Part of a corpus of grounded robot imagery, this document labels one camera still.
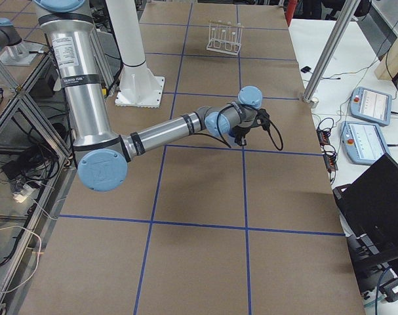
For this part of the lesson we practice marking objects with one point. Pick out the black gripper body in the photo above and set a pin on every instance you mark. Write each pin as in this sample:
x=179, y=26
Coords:
x=241, y=131

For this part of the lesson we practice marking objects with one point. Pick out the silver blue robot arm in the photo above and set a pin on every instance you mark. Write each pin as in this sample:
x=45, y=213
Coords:
x=9, y=37
x=103, y=155

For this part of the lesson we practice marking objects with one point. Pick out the black orange adapter box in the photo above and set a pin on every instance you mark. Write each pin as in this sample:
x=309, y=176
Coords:
x=323, y=136

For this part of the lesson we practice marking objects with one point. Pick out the lower teach pendant tablet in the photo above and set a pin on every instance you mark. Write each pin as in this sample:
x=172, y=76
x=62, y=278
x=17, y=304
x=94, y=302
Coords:
x=364, y=143

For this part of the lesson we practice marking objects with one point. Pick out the teach pendant tablet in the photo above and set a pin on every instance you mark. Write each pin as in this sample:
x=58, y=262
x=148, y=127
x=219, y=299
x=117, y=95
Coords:
x=364, y=143
x=371, y=105

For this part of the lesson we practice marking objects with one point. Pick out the upper teach pendant tablet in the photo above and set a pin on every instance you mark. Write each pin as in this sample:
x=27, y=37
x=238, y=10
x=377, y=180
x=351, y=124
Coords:
x=371, y=105

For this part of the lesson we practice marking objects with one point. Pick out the black laptop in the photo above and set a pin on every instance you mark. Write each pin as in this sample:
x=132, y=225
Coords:
x=370, y=203

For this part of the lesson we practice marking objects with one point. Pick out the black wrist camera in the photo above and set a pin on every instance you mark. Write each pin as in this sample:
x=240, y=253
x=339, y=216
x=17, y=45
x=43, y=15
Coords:
x=263, y=119

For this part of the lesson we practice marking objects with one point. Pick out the aluminium frame post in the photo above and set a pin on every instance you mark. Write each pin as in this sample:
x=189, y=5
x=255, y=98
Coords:
x=328, y=51

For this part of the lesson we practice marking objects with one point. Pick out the white wire cup holder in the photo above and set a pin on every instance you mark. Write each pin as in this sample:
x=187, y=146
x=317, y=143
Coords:
x=225, y=37

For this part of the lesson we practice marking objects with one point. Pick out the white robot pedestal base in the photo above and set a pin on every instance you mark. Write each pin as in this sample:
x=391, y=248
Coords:
x=138, y=86

